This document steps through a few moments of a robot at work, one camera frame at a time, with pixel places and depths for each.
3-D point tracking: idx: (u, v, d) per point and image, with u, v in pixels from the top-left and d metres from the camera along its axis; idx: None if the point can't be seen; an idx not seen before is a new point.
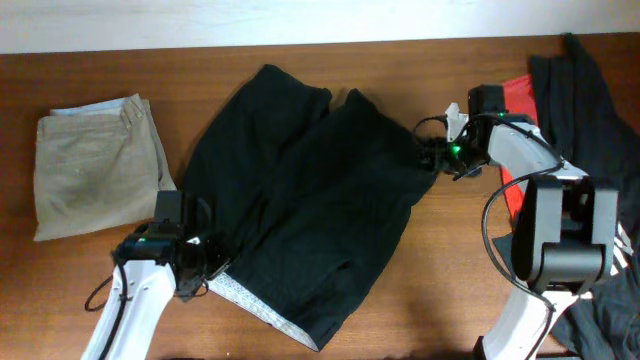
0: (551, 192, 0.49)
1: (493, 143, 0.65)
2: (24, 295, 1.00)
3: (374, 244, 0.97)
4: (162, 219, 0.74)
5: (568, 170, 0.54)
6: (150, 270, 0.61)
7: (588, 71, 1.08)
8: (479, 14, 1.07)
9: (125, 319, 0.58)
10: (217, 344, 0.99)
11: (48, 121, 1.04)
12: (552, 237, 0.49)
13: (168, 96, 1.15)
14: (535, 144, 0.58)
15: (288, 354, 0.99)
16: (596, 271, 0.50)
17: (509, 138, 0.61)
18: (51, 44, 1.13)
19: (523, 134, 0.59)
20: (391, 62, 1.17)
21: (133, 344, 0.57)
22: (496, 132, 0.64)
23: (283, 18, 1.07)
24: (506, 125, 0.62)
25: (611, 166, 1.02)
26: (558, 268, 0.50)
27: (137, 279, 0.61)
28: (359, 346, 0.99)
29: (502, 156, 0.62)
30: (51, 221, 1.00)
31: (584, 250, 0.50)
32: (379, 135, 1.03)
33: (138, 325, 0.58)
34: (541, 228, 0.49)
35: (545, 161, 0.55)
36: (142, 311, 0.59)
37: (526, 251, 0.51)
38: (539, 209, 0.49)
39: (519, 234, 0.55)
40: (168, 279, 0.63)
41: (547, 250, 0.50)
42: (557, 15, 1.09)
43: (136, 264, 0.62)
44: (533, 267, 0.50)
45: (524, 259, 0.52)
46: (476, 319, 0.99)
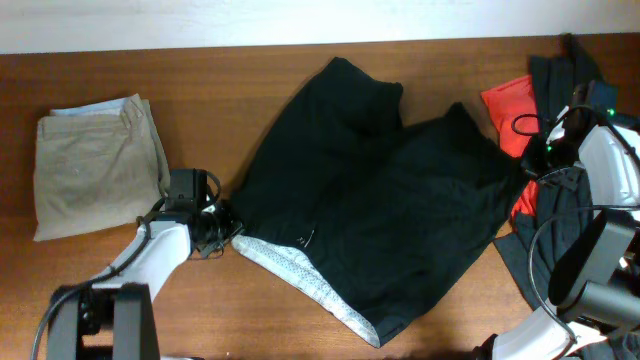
0: (616, 233, 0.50)
1: (588, 141, 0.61)
2: (21, 294, 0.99)
3: (458, 241, 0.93)
4: (176, 195, 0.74)
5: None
6: (173, 225, 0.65)
7: (588, 72, 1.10)
8: (475, 14, 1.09)
9: (148, 249, 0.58)
10: (216, 345, 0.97)
11: (48, 121, 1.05)
12: (598, 277, 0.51)
13: (168, 97, 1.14)
14: (630, 164, 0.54)
15: (289, 354, 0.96)
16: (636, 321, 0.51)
17: (609, 150, 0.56)
18: (53, 45, 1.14)
19: (624, 149, 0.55)
20: (392, 61, 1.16)
21: (153, 274, 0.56)
22: (598, 132, 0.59)
23: (282, 18, 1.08)
24: (609, 129, 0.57)
25: None
26: (598, 307, 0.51)
27: (160, 226, 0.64)
28: (361, 346, 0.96)
29: (594, 159, 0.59)
30: (51, 221, 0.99)
31: (631, 296, 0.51)
32: (437, 130, 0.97)
33: (161, 256, 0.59)
34: (589, 265, 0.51)
35: (634, 194, 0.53)
36: (165, 247, 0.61)
37: (569, 281, 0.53)
38: (599, 244, 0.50)
39: (562, 263, 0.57)
40: (186, 239, 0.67)
41: (592, 284, 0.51)
42: (552, 15, 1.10)
43: (162, 224, 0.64)
44: (568, 297, 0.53)
45: (563, 286, 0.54)
46: (478, 319, 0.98)
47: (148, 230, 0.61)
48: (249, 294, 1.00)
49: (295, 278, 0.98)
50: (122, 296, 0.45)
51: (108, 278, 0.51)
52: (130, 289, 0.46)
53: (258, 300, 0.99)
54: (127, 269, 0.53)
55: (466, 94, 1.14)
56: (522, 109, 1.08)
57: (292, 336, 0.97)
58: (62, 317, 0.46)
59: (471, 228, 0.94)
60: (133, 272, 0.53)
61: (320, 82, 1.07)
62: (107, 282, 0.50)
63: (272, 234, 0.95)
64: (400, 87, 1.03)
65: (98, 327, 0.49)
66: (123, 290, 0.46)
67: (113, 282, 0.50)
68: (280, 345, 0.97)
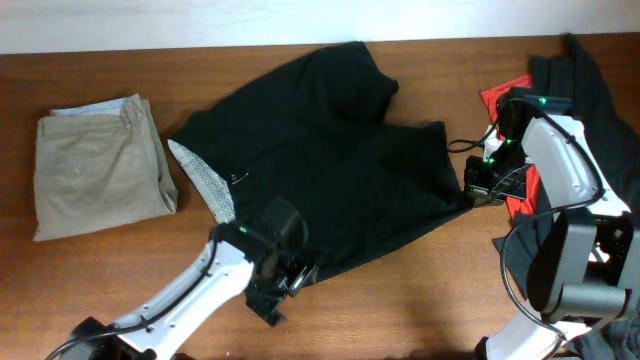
0: (580, 232, 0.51)
1: (528, 135, 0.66)
2: (21, 293, 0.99)
3: (379, 231, 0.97)
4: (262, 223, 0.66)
5: (608, 200, 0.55)
6: (237, 258, 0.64)
7: (588, 71, 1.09)
8: (474, 13, 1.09)
9: (187, 299, 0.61)
10: (216, 345, 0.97)
11: (48, 121, 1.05)
12: (574, 277, 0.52)
13: (166, 96, 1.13)
14: (574, 150, 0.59)
15: (289, 354, 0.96)
16: (617, 310, 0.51)
17: (551, 141, 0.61)
18: (54, 44, 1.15)
19: (564, 139, 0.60)
20: (393, 61, 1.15)
21: (189, 322, 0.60)
22: (535, 124, 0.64)
23: (282, 19, 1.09)
24: (547, 120, 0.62)
25: (616, 163, 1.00)
26: (580, 305, 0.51)
27: (222, 261, 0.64)
28: (360, 346, 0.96)
29: (539, 154, 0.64)
30: (52, 221, 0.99)
31: (608, 287, 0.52)
32: (408, 134, 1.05)
33: (198, 306, 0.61)
34: (562, 267, 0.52)
35: (586, 186, 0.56)
36: (211, 290, 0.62)
37: (546, 285, 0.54)
38: (567, 246, 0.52)
39: (536, 266, 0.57)
40: (249, 274, 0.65)
41: (569, 286, 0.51)
42: (552, 13, 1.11)
43: (231, 246, 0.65)
44: (549, 302, 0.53)
45: (541, 290, 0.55)
46: (479, 320, 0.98)
47: (208, 269, 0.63)
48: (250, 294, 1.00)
49: (213, 203, 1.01)
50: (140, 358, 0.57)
51: (134, 330, 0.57)
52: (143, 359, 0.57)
53: None
54: (157, 323, 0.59)
55: (467, 92, 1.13)
56: None
57: (292, 336, 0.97)
58: (75, 349, 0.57)
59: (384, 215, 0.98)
60: (162, 331, 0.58)
61: (326, 50, 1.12)
62: (132, 335, 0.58)
63: (222, 151, 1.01)
64: (393, 84, 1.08)
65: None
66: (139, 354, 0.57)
67: (135, 337, 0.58)
68: (280, 344, 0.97)
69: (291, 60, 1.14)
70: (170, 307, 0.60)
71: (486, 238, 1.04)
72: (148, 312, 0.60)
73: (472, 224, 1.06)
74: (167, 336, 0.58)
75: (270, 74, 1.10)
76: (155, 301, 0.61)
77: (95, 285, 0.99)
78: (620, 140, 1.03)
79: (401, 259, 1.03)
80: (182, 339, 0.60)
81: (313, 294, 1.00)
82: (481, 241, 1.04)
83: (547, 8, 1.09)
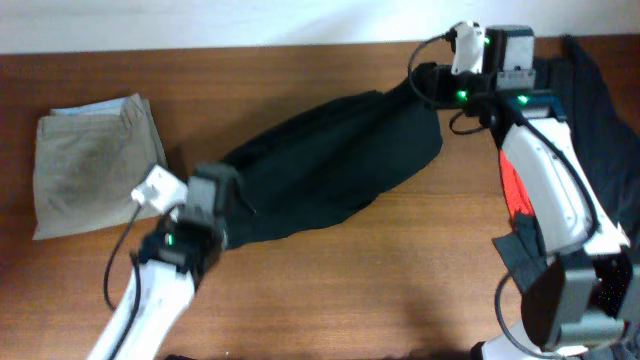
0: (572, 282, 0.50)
1: (508, 143, 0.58)
2: (25, 293, 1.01)
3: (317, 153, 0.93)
4: (181, 207, 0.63)
5: (603, 233, 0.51)
6: (164, 274, 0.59)
7: (586, 73, 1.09)
8: (477, 14, 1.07)
9: (133, 331, 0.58)
10: (217, 344, 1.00)
11: (47, 120, 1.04)
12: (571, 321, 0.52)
13: (167, 97, 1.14)
14: (564, 168, 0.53)
15: (289, 353, 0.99)
16: (615, 335, 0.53)
17: (535, 156, 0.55)
18: (49, 44, 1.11)
19: (551, 153, 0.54)
20: (394, 61, 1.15)
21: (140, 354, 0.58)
22: (518, 135, 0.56)
23: (280, 19, 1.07)
24: (531, 131, 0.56)
25: (612, 167, 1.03)
26: (575, 339, 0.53)
27: (149, 284, 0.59)
28: (358, 345, 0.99)
29: (519, 165, 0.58)
30: (52, 220, 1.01)
31: (605, 322, 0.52)
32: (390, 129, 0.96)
33: (144, 338, 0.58)
34: (563, 315, 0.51)
35: (579, 215, 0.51)
36: (154, 317, 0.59)
37: (542, 323, 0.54)
38: (576, 292, 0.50)
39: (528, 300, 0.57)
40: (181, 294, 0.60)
41: (564, 327, 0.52)
42: (553, 15, 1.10)
43: (148, 278, 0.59)
44: (549, 342, 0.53)
45: (537, 326, 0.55)
46: (474, 320, 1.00)
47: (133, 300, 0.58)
48: (250, 294, 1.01)
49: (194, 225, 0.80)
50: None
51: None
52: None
53: (257, 300, 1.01)
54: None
55: None
56: None
57: (292, 336, 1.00)
58: None
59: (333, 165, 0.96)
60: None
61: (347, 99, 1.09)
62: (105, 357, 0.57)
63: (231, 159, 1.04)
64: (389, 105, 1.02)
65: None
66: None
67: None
68: (280, 344, 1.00)
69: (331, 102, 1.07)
70: (123, 335, 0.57)
71: (486, 238, 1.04)
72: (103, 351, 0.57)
73: (472, 225, 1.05)
74: None
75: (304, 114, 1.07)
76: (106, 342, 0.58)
77: (98, 286, 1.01)
78: (618, 142, 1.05)
79: (401, 260, 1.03)
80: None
81: (313, 294, 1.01)
82: (481, 241, 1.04)
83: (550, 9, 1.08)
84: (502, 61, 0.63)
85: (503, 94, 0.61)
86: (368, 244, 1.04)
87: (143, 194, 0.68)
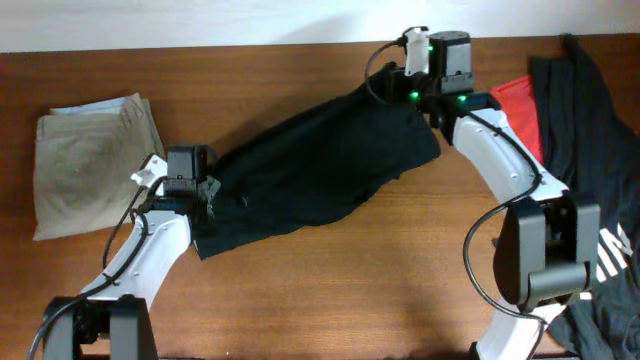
0: (529, 223, 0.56)
1: (458, 134, 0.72)
2: (24, 291, 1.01)
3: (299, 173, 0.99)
4: (175, 175, 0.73)
5: (545, 184, 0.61)
6: (170, 216, 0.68)
7: (588, 73, 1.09)
8: (474, 13, 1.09)
9: (143, 252, 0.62)
10: (216, 345, 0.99)
11: (47, 120, 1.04)
12: (537, 265, 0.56)
13: (167, 95, 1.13)
14: (503, 140, 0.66)
15: (289, 353, 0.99)
16: (581, 283, 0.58)
17: (480, 136, 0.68)
18: (48, 43, 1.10)
19: (492, 132, 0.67)
20: (394, 60, 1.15)
21: (148, 278, 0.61)
22: (462, 124, 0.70)
23: (280, 18, 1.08)
24: (473, 118, 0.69)
25: (612, 168, 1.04)
26: (545, 290, 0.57)
27: (158, 221, 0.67)
28: (359, 345, 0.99)
29: (472, 147, 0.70)
30: (52, 220, 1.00)
31: (572, 269, 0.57)
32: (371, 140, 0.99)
33: (153, 259, 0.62)
34: (526, 257, 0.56)
35: (522, 174, 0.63)
36: (161, 243, 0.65)
37: (514, 279, 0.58)
38: (532, 234, 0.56)
39: (499, 260, 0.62)
40: (183, 229, 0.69)
41: (534, 275, 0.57)
42: (552, 14, 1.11)
43: (162, 211, 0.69)
44: (522, 293, 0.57)
45: (511, 283, 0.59)
46: (474, 319, 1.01)
47: (146, 225, 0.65)
48: (250, 295, 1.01)
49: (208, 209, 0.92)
50: (120, 311, 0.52)
51: (102, 287, 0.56)
52: (128, 307, 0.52)
53: (257, 300, 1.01)
54: (125, 276, 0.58)
55: None
56: (522, 110, 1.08)
57: (292, 336, 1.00)
58: (61, 324, 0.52)
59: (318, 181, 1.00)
60: (129, 281, 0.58)
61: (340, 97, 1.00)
62: (102, 293, 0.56)
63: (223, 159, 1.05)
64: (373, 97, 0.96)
65: (96, 335, 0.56)
66: (121, 306, 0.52)
67: (108, 293, 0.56)
68: (280, 344, 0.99)
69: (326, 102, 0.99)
70: (128, 261, 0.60)
71: (487, 238, 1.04)
72: (110, 273, 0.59)
73: (472, 225, 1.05)
74: (137, 284, 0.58)
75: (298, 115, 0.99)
76: (110, 267, 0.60)
77: None
78: (619, 143, 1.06)
79: (401, 259, 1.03)
80: (146, 291, 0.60)
81: (313, 294, 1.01)
82: (481, 241, 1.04)
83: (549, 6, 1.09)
84: (444, 66, 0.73)
85: (449, 97, 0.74)
86: (368, 244, 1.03)
87: (141, 177, 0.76)
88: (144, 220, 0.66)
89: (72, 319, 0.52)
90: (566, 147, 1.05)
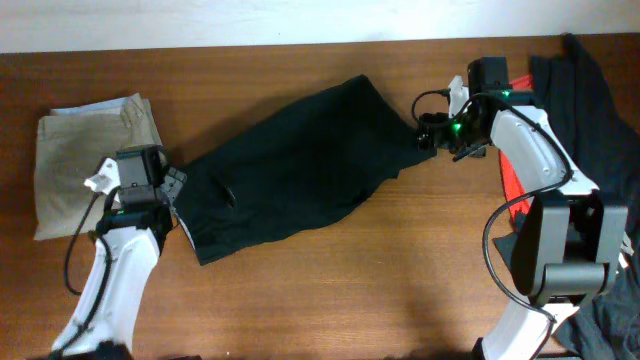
0: (551, 211, 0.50)
1: (496, 127, 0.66)
2: (27, 292, 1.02)
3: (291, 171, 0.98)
4: (129, 184, 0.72)
5: (577, 181, 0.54)
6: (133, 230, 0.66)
7: (589, 72, 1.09)
8: (478, 13, 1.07)
9: (112, 282, 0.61)
10: (217, 345, 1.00)
11: (48, 120, 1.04)
12: (556, 258, 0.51)
13: (167, 96, 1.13)
14: (540, 136, 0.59)
15: (290, 353, 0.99)
16: (599, 284, 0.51)
17: (518, 130, 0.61)
18: (48, 44, 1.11)
19: (530, 127, 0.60)
20: (394, 59, 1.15)
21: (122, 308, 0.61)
22: (501, 116, 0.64)
23: (281, 19, 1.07)
24: (512, 111, 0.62)
25: (613, 166, 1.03)
26: (562, 286, 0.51)
27: (119, 244, 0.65)
28: (358, 345, 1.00)
29: (505, 142, 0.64)
30: (53, 220, 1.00)
31: (590, 266, 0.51)
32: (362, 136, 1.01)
33: (126, 286, 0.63)
34: (544, 251, 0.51)
35: (554, 169, 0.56)
36: (129, 268, 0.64)
37: (528, 269, 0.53)
38: (548, 225, 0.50)
39: (523, 252, 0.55)
40: (149, 243, 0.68)
41: (553, 269, 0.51)
42: (558, 14, 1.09)
43: (117, 230, 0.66)
44: (536, 284, 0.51)
45: (525, 275, 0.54)
46: (475, 320, 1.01)
47: (109, 254, 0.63)
48: (250, 295, 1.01)
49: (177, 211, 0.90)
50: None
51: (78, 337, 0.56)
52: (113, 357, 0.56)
53: (257, 300, 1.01)
54: (97, 317, 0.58)
55: None
56: None
57: (292, 336, 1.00)
58: None
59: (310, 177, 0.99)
60: (103, 322, 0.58)
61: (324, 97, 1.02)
62: (79, 343, 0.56)
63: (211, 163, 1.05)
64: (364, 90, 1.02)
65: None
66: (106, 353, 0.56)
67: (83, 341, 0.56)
68: (281, 345, 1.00)
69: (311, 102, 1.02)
70: (98, 300, 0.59)
71: (487, 238, 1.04)
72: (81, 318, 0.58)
73: (472, 225, 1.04)
74: (114, 321, 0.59)
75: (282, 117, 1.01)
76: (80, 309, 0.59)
77: None
78: (621, 142, 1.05)
79: (402, 260, 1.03)
80: (124, 322, 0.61)
81: (313, 294, 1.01)
82: (482, 241, 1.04)
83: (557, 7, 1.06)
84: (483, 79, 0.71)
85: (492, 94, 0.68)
86: (369, 244, 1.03)
87: (96, 183, 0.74)
88: (105, 246, 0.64)
89: None
90: (567, 147, 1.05)
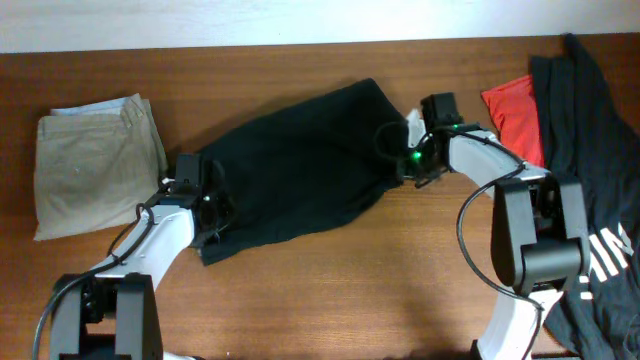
0: (515, 196, 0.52)
1: (453, 155, 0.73)
2: (27, 293, 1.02)
3: (303, 175, 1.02)
4: (172, 176, 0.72)
5: (530, 169, 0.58)
6: (174, 210, 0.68)
7: (590, 72, 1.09)
8: (479, 14, 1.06)
9: (153, 234, 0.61)
10: (217, 345, 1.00)
11: (47, 121, 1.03)
12: (529, 239, 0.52)
13: (168, 96, 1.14)
14: (493, 149, 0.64)
15: (290, 353, 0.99)
16: (576, 264, 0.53)
17: (468, 147, 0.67)
18: (48, 45, 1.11)
19: (481, 142, 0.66)
20: (395, 60, 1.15)
21: (157, 260, 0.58)
22: (454, 142, 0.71)
23: (282, 18, 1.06)
24: (462, 134, 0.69)
25: (613, 166, 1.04)
26: (540, 270, 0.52)
27: (161, 213, 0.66)
28: (358, 346, 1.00)
29: (465, 163, 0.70)
30: (53, 221, 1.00)
31: (564, 248, 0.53)
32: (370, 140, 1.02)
33: (164, 241, 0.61)
34: (517, 231, 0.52)
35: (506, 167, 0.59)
36: (168, 231, 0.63)
37: (508, 259, 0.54)
38: (514, 210, 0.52)
39: (496, 238, 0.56)
40: (186, 220, 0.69)
41: (530, 255, 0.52)
42: (560, 14, 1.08)
43: (164, 207, 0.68)
44: (517, 273, 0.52)
45: (505, 264, 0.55)
46: (475, 319, 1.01)
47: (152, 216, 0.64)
48: (250, 295, 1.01)
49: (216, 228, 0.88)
50: (126, 287, 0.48)
51: (111, 266, 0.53)
52: (133, 283, 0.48)
53: (257, 301, 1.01)
54: (131, 257, 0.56)
55: (467, 93, 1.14)
56: (521, 108, 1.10)
57: (292, 336, 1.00)
58: (66, 301, 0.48)
59: (321, 181, 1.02)
60: (136, 262, 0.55)
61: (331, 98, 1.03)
62: (109, 271, 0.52)
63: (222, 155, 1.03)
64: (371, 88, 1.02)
65: (101, 315, 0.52)
66: (127, 281, 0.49)
67: (115, 271, 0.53)
68: (280, 344, 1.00)
69: (318, 102, 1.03)
70: (136, 245, 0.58)
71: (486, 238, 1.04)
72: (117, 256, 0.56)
73: (472, 226, 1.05)
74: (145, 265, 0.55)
75: (290, 115, 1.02)
76: (119, 251, 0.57)
77: None
78: (621, 142, 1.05)
79: (401, 260, 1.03)
80: (154, 276, 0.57)
81: (313, 295, 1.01)
82: (481, 242, 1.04)
83: (560, 7, 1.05)
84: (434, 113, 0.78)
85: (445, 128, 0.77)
86: (369, 245, 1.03)
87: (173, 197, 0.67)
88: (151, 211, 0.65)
89: (79, 294, 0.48)
90: (567, 146, 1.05)
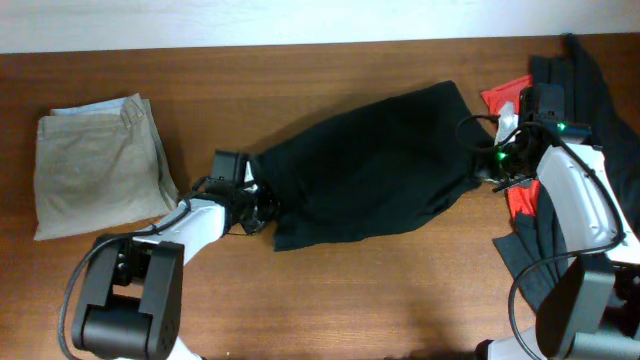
0: (597, 282, 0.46)
1: (545, 164, 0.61)
2: (25, 292, 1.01)
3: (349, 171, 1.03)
4: (217, 176, 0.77)
5: (628, 245, 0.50)
6: (209, 204, 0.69)
7: (588, 71, 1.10)
8: (478, 14, 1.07)
9: (187, 218, 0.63)
10: (216, 345, 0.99)
11: (48, 121, 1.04)
12: (591, 324, 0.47)
13: (167, 95, 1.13)
14: (595, 187, 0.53)
15: (290, 353, 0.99)
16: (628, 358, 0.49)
17: (568, 173, 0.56)
18: (49, 45, 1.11)
19: (583, 171, 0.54)
20: (395, 59, 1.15)
21: (189, 244, 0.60)
22: (553, 153, 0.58)
23: (281, 19, 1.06)
24: (565, 150, 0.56)
25: (613, 166, 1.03)
26: (588, 353, 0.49)
27: (199, 205, 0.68)
28: (359, 345, 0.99)
29: (553, 182, 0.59)
30: (51, 221, 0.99)
31: (622, 338, 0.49)
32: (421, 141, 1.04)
33: (197, 226, 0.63)
34: (579, 312, 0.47)
35: (604, 228, 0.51)
36: (202, 219, 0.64)
37: (554, 331, 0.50)
38: (586, 293, 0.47)
39: (550, 301, 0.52)
40: (219, 218, 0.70)
41: (581, 335, 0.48)
42: (559, 14, 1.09)
43: (201, 201, 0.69)
44: (560, 349, 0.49)
45: (550, 332, 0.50)
46: (476, 319, 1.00)
47: (188, 203, 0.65)
48: (250, 294, 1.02)
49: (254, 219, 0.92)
50: (161, 251, 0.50)
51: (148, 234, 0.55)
52: (165, 248, 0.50)
53: (258, 300, 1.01)
54: (167, 230, 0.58)
55: (467, 93, 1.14)
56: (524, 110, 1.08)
57: (292, 336, 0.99)
58: (102, 259, 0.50)
59: (365, 180, 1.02)
60: (171, 234, 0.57)
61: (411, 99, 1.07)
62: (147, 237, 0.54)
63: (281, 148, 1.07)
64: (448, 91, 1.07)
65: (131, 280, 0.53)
66: (161, 247, 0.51)
67: (152, 239, 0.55)
68: (280, 344, 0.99)
69: (405, 103, 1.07)
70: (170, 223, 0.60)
71: (486, 238, 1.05)
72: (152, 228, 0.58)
73: (472, 226, 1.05)
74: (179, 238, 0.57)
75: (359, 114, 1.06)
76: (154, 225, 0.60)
77: None
78: (620, 141, 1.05)
79: (401, 259, 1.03)
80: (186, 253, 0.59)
81: (313, 295, 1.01)
82: (481, 242, 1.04)
83: (559, 7, 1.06)
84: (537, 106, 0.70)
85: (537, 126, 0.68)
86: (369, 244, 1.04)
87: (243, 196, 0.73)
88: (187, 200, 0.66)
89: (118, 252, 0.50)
90: None
